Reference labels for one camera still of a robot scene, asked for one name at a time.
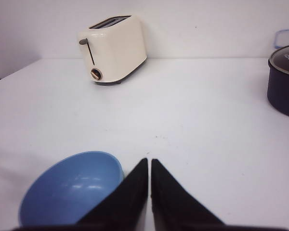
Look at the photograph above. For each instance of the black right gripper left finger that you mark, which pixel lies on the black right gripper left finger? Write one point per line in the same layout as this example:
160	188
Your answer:
123	207

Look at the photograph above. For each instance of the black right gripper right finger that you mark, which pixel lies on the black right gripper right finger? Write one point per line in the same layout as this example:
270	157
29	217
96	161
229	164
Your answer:
172	205

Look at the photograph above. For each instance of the blue bowl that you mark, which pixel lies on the blue bowl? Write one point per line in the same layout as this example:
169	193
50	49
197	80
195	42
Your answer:
71	188

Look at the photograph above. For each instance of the dark blue saucepan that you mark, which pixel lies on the dark blue saucepan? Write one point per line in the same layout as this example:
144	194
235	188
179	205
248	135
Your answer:
278	89

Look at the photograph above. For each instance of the cream two-slot toaster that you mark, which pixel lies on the cream two-slot toaster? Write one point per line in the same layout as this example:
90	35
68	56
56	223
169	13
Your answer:
112	49

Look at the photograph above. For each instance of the glass lid with blue knob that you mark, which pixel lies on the glass lid with blue knob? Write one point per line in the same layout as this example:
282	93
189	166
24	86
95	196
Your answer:
280	59

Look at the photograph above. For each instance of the clear plastic food container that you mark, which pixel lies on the clear plastic food container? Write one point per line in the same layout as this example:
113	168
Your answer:
281	38

